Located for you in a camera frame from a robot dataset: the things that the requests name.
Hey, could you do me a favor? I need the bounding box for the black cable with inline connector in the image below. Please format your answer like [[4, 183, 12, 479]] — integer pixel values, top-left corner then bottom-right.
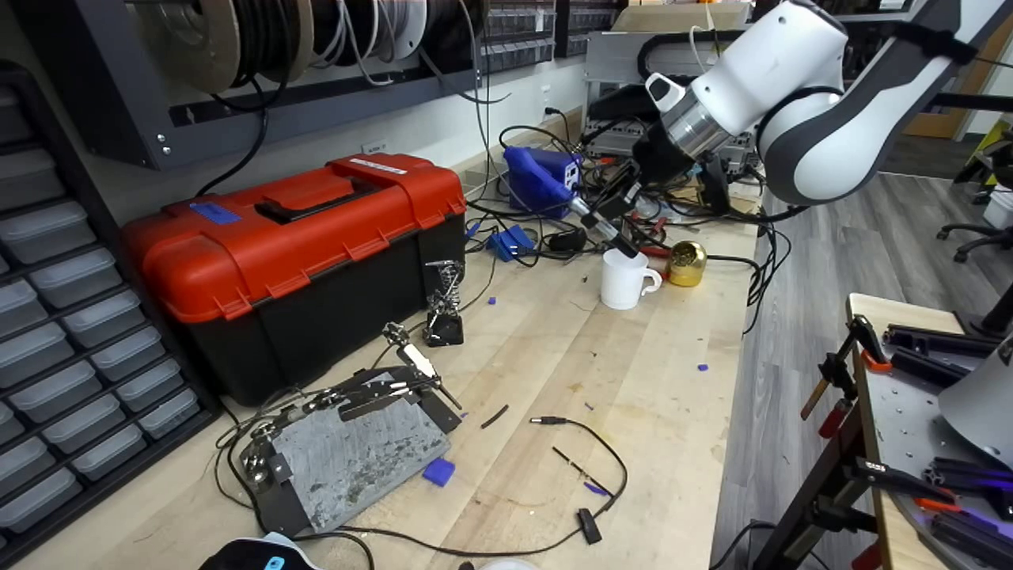
[[215, 411, 633, 559]]

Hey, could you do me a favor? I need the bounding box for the red and black toolbox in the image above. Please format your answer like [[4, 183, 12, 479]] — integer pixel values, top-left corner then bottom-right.
[[124, 151, 468, 404]]

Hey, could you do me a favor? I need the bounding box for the white ceramic mug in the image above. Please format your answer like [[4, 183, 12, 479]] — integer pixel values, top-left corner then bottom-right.
[[598, 246, 664, 315]]

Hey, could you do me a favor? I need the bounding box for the small blue connector block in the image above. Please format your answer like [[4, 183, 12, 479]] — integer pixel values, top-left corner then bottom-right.
[[492, 224, 538, 264]]

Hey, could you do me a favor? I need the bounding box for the black cap with blue logo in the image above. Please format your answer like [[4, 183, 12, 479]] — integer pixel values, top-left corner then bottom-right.
[[200, 532, 321, 570]]

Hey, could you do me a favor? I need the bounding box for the black cable bundle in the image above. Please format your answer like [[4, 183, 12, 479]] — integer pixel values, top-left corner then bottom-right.
[[737, 202, 796, 343]]

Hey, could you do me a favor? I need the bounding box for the black office chair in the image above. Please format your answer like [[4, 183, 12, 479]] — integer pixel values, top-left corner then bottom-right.
[[933, 137, 1013, 343]]

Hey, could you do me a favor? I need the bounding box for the wooden workbench with black frame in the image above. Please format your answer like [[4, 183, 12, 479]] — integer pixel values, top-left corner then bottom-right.
[[754, 292, 1013, 570]]

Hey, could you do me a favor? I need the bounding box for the black parts drawer cabinet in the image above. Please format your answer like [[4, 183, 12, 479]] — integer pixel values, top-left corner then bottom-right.
[[0, 61, 222, 566]]

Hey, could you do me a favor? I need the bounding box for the purple and black hand tool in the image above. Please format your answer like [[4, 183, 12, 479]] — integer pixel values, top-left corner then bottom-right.
[[923, 455, 1013, 499]]

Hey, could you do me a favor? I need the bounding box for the small black metal clamp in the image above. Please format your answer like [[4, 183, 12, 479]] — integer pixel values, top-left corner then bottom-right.
[[422, 255, 468, 348]]

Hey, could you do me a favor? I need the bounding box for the black power adapter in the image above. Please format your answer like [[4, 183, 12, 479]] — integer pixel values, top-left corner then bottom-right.
[[546, 227, 590, 259]]

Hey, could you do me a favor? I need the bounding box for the grey metal sheet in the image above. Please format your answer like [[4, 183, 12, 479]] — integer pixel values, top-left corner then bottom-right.
[[938, 337, 1013, 473]]

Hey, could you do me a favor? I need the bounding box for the black and orange bar clamp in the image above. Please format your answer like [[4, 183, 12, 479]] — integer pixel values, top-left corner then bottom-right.
[[799, 315, 895, 440]]

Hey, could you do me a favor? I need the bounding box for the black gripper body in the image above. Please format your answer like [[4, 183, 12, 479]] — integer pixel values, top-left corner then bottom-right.
[[626, 124, 710, 206]]

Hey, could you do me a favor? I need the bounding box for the small blue plastic block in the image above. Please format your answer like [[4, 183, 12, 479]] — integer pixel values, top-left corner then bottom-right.
[[422, 455, 458, 491]]

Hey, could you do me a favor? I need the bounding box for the long black bar tool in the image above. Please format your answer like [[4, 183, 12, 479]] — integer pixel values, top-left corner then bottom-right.
[[884, 323, 999, 360]]

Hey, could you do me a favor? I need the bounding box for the black and silver hand tool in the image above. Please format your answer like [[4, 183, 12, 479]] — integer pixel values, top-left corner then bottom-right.
[[380, 320, 468, 415]]

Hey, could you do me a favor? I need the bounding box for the wall rack with wire spools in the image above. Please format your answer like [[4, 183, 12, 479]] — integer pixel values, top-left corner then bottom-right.
[[11, 0, 626, 172]]

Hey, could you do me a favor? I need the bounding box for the grey metal plate device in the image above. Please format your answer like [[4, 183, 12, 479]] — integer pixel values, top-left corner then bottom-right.
[[233, 363, 467, 537]]

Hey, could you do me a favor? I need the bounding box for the grey machine with black tray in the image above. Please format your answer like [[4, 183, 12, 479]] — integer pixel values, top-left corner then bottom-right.
[[584, 22, 764, 137]]

